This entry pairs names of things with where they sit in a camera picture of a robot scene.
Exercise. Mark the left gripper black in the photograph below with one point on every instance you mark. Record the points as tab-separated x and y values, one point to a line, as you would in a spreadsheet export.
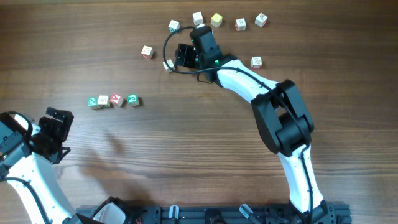
62	130

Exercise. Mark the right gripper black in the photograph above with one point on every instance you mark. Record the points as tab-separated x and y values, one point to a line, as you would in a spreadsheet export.
185	52

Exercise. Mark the wooden block red stripes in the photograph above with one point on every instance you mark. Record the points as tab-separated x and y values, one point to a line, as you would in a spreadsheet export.
168	65

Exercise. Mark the green N block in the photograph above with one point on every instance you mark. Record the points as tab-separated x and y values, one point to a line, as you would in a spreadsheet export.
93	103

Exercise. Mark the plain wooden block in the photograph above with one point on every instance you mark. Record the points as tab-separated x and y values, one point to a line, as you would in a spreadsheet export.
103	101

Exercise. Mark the red A block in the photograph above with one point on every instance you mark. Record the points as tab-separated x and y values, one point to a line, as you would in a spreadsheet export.
117	99

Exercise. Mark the green picture block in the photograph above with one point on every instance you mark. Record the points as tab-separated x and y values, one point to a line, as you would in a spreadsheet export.
133	100

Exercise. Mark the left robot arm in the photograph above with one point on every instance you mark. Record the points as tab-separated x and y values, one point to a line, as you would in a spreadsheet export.
39	172

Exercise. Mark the yellow wooden block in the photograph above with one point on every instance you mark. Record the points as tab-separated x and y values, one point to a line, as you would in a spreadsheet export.
216	20

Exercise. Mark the white wooden block top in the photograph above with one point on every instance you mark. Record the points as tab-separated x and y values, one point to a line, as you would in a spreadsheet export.
197	18

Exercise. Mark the wooden block teal side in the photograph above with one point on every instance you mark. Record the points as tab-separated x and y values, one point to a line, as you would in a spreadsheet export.
173	26

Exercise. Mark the wooden block red picture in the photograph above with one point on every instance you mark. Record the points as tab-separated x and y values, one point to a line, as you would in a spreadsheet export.
240	24

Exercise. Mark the wooden block red bottom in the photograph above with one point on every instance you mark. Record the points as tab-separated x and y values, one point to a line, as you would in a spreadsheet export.
256	63

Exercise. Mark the wooden block red left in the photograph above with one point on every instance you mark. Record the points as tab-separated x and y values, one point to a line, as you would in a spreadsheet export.
147	52

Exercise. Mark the wooden block far right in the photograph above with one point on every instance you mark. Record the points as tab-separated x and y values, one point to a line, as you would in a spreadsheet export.
261	20

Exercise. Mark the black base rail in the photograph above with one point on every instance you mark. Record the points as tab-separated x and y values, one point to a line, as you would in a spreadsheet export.
276	213

